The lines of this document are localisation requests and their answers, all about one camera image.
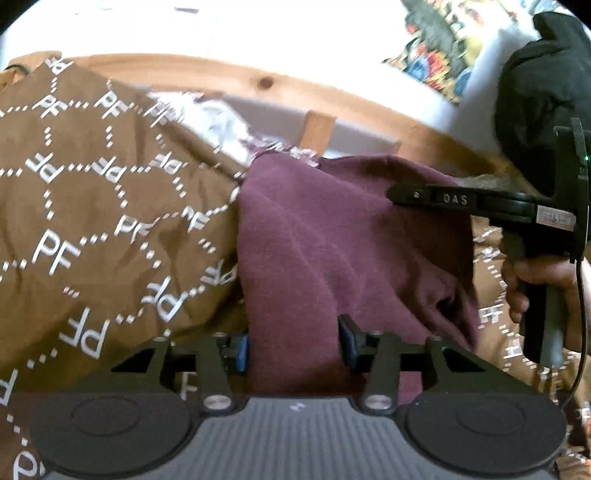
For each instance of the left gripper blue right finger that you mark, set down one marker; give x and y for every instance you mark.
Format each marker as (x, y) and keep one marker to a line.
(359, 348)

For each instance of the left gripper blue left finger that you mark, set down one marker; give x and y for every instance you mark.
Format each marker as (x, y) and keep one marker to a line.
(231, 352)

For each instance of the maroon long sleeve shirt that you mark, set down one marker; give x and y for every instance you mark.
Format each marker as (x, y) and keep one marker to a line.
(315, 243)

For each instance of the person's right hand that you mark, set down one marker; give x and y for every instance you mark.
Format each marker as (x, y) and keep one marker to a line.
(547, 270)

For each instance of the black puffy jacket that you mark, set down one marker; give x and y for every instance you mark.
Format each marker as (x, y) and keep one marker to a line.
(543, 85)

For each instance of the brown PF patterned blanket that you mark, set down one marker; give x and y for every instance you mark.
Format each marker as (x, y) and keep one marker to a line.
(106, 287)

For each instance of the colourful mushroom poster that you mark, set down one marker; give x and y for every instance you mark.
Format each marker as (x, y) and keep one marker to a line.
(438, 42)

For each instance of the white floral bed sheet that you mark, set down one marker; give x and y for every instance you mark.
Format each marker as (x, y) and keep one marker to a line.
(223, 129)

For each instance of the wooden bed frame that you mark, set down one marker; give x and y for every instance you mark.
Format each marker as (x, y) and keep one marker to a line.
(93, 113)

